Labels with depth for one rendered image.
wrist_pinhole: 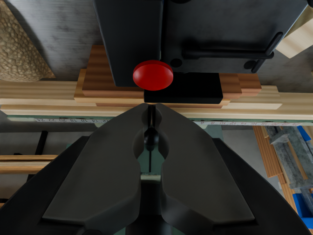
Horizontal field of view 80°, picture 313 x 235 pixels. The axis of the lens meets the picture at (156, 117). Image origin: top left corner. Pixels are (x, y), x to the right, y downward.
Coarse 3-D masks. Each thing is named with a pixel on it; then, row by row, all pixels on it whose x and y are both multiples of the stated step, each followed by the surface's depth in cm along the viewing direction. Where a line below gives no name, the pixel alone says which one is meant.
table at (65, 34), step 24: (24, 0) 21; (48, 0) 21; (72, 0) 21; (24, 24) 24; (48, 24) 24; (72, 24) 24; (96, 24) 24; (48, 48) 27; (72, 48) 27; (312, 48) 27; (72, 72) 31; (264, 72) 31; (288, 72) 31
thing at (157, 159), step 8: (144, 152) 24; (152, 152) 24; (144, 160) 23; (152, 160) 23; (160, 160) 23; (144, 168) 23; (152, 168) 23; (160, 168) 23; (144, 176) 23; (152, 176) 23; (160, 176) 23
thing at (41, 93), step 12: (0, 84) 33; (12, 84) 33; (24, 84) 33; (36, 84) 33; (48, 84) 33; (60, 84) 33; (72, 84) 33; (0, 96) 32; (12, 96) 32; (24, 96) 32; (36, 96) 32; (48, 96) 32; (60, 96) 32; (72, 96) 32; (240, 96) 33; (252, 96) 33; (264, 96) 33; (276, 96) 33; (228, 108) 34; (240, 108) 34; (252, 108) 34; (264, 108) 34; (276, 108) 34
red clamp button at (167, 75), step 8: (144, 64) 13; (152, 64) 13; (160, 64) 13; (136, 72) 13; (144, 72) 13; (152, 72) 13; (160, 72) 13; (168, 72) 13; (136, 80) 14; (144, 80) 14; (152, 80) 14; (160, 80) 14; (168, 80) 14; (144, 88) 15; (152, 88) 15; (160, 88) 15
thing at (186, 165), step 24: (168, 120) 10; (168, 144) 9; (192, 144) 8; (168, 168) 7; (192, 168) 7; (216, 168) 7; (168, 192) 6; (192, 192) 6; (216, 192) 6; (240, 192) 6; (168, 216) 7; (192, 216) 6; (216, 216) 6; (240, 216) 6
